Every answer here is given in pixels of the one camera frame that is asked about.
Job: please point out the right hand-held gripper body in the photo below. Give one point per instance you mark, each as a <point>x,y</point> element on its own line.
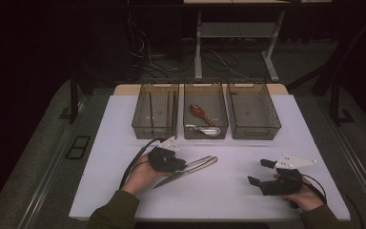
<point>286,183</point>

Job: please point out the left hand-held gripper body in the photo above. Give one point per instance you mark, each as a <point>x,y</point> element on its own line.
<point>165,159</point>

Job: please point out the steel knife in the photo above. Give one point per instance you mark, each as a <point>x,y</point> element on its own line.
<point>171,179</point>

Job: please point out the transparent grey bin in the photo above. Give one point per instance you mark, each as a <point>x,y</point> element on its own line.
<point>254,111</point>
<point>155,124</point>
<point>206,101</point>

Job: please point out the white ceramic spoon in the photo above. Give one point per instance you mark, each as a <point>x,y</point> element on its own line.
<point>208,130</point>

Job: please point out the brown wooden spoon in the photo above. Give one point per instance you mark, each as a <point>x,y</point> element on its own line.
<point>197,110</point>

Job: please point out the person's right hand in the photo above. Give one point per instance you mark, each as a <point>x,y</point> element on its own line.
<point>311,197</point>

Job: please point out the person's left hand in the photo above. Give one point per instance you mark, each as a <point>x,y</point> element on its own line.
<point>139,176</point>

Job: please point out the black metal stand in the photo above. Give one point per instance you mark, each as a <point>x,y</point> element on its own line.
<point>74,95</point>
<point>333,73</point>

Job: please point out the black rectangular floor frame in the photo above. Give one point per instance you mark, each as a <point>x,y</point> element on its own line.
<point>77,148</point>

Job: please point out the white metal frame desk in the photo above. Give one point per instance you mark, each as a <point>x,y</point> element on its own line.
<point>235,30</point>

